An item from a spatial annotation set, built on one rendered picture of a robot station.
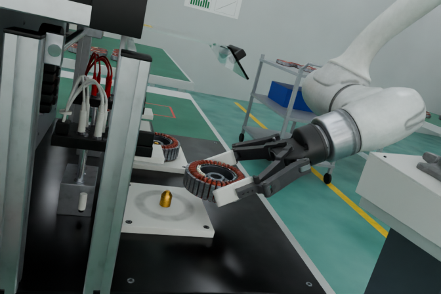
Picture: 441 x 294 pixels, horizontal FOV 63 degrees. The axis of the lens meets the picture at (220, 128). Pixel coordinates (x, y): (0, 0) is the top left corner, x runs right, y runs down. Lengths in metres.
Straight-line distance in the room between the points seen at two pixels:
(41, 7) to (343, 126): 0.51
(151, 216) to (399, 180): 0.65
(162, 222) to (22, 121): 0.30
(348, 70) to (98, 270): 0.60
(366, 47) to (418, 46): 7.17
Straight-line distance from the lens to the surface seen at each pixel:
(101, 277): 0.48
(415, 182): 1.00
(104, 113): 0.56
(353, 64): 0.83
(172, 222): 0.61
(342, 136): 0.67
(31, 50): 0.37
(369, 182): 1.08
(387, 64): 7.63
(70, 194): 0.60
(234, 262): 0.58
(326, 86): 0.81
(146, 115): 0.81
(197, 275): 0.54
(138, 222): 0.60
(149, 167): 0.81
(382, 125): 0.70
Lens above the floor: 1.10
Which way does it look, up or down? 15 degrees down
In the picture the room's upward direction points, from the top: 14 degrees clockwise
